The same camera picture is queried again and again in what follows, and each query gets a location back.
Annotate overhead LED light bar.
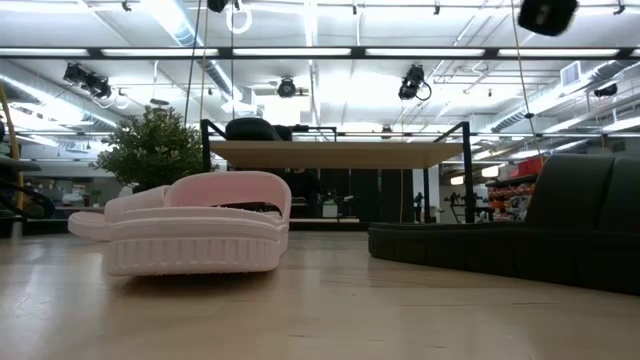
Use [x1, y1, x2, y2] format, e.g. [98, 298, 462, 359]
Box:
[0, 46, 640, 61]

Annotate black partition panels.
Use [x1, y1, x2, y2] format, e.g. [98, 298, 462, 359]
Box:
[319, 168, 416, 224]

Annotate green potted plant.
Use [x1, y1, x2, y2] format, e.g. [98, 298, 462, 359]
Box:
[91, 104, 207, 195]

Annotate pink slide sandal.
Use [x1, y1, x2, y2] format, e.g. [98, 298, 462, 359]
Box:
[104, 170, 293, 277]
[67, 184, 171, 243]

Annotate black storage rack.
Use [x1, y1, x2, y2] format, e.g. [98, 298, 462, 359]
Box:
[483, 172, 540, 224]

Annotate black desk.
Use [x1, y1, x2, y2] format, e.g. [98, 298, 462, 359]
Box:
[0, 156, 43, 175]

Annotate white hanging ring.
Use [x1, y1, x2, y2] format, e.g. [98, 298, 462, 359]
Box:
[224, 3, 254, 36]

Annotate black aluminium rig frame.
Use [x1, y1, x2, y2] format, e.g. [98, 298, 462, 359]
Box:
[0, 218, 372, 239]

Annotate black hanging cable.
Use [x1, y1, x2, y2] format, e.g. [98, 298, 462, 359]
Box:
[183, 0, 203, 127]

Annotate red plastic crate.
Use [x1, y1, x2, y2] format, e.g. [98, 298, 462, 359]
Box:
[508, 156, 545, 180]

